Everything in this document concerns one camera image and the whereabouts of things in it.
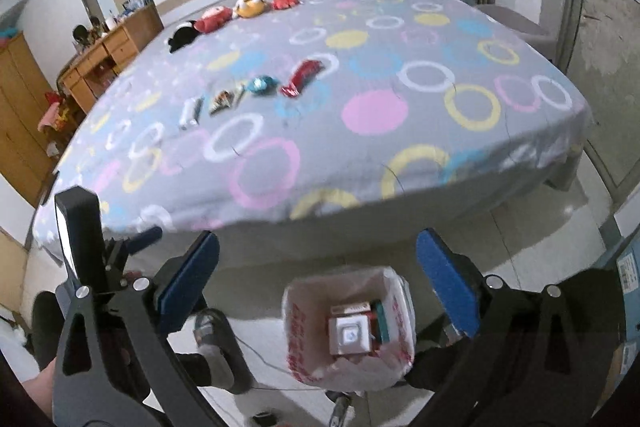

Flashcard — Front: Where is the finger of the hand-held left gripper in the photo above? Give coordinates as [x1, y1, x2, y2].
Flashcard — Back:
[124, 226, 165, 256]

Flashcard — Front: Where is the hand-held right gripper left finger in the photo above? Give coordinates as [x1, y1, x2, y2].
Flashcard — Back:
[51, 230, 222, 427]

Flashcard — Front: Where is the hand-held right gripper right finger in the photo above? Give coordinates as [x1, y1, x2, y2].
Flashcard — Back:
[415, 228, 602, 427]

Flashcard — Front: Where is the dark green box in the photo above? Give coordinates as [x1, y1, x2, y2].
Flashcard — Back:
[372, 300, 396, 350]

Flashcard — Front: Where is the red and white box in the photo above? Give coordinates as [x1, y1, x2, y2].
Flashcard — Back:
[330, 301, 373, 320]

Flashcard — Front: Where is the white square box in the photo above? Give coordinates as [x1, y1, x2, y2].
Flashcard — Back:
[327, 314, 373, 356]

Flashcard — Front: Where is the trash bin with white bag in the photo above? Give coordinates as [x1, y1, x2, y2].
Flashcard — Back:
[281, 266, 417, 395]

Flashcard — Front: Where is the white wrapper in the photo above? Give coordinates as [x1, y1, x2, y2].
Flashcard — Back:
[178, 97, 203, 131]

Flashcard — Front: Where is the small yellow snack box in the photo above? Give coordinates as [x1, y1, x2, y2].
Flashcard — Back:
[209, 89, 244, 115]

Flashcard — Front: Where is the blue candy wrapper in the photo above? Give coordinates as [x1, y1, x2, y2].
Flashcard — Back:
[247, 76, 278, 96]

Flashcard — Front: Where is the red snack wrapper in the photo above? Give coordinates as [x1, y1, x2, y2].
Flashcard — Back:
[280, 59, 323, 99]

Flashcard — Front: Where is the person's left forearm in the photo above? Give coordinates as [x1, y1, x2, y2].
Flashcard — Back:
[22, 364, 56, 427]

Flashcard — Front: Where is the grey shoe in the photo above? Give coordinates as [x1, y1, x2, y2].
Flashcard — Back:
[192, 308, 240, 389]

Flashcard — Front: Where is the person's right leg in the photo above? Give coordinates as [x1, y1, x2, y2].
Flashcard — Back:
[404, 336, 455, 392]

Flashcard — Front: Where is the pink cloth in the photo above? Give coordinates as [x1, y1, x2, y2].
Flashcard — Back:
[37, 106, 63, 130]

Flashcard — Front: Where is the wooden wardrobe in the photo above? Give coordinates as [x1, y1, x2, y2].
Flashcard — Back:
[0, 32, 58, 208]

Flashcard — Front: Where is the small metal floor object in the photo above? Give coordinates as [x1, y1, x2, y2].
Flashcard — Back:
[327, 389, 353, 427]

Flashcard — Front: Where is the blue cardboard box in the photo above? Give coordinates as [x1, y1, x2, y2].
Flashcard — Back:
[590, 234, 640, 333]

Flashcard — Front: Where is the bed with circle-patterned sheet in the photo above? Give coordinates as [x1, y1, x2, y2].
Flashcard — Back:
[32, 0, 593, 278]

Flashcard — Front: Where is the wooden desk with drawers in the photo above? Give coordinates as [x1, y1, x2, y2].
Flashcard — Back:
[59, 2, 165, 115]

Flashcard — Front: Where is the black and white plush toy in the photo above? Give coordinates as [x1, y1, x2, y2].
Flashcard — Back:
[166, 21, 198, 54]

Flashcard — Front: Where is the red round plush toy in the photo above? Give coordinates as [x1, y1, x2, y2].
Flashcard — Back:
[194, 6, 233, 32]

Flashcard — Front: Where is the yellow and white plush toy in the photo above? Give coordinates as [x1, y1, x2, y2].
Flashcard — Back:
[232, 0, 268, 18]

